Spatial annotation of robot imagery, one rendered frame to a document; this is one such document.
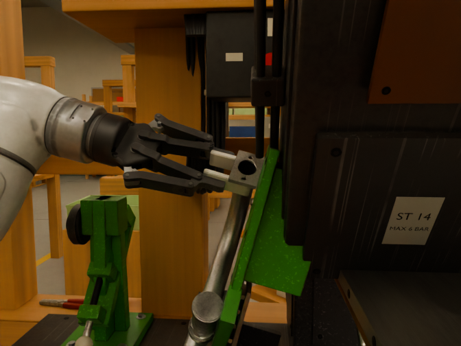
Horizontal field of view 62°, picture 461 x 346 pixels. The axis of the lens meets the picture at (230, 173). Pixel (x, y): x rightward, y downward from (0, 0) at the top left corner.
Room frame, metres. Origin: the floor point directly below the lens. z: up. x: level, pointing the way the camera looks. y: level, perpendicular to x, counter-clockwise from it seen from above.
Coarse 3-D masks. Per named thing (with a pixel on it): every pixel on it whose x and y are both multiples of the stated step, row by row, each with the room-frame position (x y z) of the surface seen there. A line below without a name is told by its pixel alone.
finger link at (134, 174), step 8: (128, 176) 0.52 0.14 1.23; (136, 176) 0.52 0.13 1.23; (144, 176) 0.52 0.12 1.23; (152, 176) 0.52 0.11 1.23; (160, 176) 0.52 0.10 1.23; (168, 176) 0.53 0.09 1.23; (144, 184) 0.53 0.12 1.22; (152, 184) 0.53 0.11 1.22; (160, 184) 0.52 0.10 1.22; (168, 184) 0.52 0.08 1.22; (176, 184) 0.52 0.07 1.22; (184, 184) 0.52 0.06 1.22; (192, 184) 0.52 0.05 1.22; (168, 192) 0.54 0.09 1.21; (176, 192) 0.53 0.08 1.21; (184, 192) 0.53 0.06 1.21; (192, 192) 0.53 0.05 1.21
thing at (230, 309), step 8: (232, 296) 0.42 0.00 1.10; (240, 296) 0.42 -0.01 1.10; (224, 304) 0.41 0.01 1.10; (232, 304) 0.41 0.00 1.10; (224, 312) 0.41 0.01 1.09; (232, 312) 0.41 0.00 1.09; (224, 320) 0.40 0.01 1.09; (232, 320) 0.40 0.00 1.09; (216, 328) 0.45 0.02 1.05; (224, 328) 0.41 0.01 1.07; (232, 328) 0.41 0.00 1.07; (216, 336) 0.43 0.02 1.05; (224, 336) 0.43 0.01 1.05; (216, 344) 0.45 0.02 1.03; (224, 344) 0.44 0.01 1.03
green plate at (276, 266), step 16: (272, 160) 0.42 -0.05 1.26; (272, 176) 0.42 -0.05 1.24; (256, 192) 0.49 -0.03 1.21; (272, 192) 0.44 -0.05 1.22; (256, 208) 0.43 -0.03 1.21; (272, 208) 0.44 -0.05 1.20; (256, 224) 0.43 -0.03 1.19; (272, 224) 0.44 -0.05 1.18; (256, 240) 0.44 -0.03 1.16; (272, 240) 0.44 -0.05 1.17; (240, 256) 0.43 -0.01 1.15; (256, 256) 0.44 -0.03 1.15; (272, 256) 0.44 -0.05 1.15; (288, 256) 0.43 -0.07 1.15; (240, 272) 0.43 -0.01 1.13; (256, 272) 0.44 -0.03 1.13; (272, 272) 0.44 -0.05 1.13; (288, 272) 0.43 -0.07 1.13; (304, 272) 0.43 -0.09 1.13; (240, 288) 0.43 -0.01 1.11; (272, 288) 0.44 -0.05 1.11; (288, 288) 0.43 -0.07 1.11
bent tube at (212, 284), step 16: (240, 160) 0.55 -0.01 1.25; (256, 160) 0.55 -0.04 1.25; (240, 176) 0.53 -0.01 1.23; (256, 176) 0.53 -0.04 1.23; (240, 208) 0.59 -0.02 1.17; (240, 224) 0.60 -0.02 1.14; (224, 240) 0.60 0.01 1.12; (224, 256) 0.58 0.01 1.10; (224, 272) 0.56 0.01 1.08; (208, 288) 0.54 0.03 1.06; (224, 288) 0.56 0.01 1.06
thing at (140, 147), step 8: (136, 144) 0.55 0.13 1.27; (136, 152) 0.55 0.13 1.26; (144, 152) 0.54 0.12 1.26; (152, 152) 0.54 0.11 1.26; (152, 160) 0.54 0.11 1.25; (160, 160) 0.54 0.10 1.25; (168, 160) 0.55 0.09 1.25; (152, 168) 0.56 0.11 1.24; (160, 168) 0.55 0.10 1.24; (168, 168) 0.54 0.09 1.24; (176, 168) 0.54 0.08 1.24; (184, 168) 0.54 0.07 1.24; (176, 176) 0.55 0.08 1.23; (184, 176) 0.54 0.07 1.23; (192, 176) 0.53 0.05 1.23; (200, 176) 0.53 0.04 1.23
